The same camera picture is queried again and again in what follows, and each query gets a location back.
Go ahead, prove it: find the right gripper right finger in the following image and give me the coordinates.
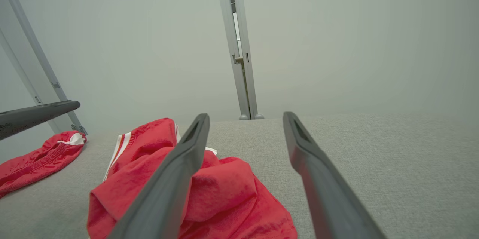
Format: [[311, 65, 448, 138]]
[[283, 111, 386, 239]]

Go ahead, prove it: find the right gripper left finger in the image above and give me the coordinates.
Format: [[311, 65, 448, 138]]
[[109, 113, 210, 239]]

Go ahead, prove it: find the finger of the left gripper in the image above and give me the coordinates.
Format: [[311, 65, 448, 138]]
[[0, 100, 81, 141]]

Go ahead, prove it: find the red shorts white trim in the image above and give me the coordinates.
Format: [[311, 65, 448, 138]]
[[0, 131, 87, 199]]

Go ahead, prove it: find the red basketball jersey number 23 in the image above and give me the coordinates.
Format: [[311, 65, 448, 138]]
[[87, 118, 298, 239]]

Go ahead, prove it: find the slanted grey aluminium frame post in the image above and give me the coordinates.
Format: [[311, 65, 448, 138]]
[[0, 0, 89, 135]]

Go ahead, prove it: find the grey aluminium partition post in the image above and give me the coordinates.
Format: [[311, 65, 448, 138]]
[[230, 0, 265, 120], [215, 0, 251, 120]]

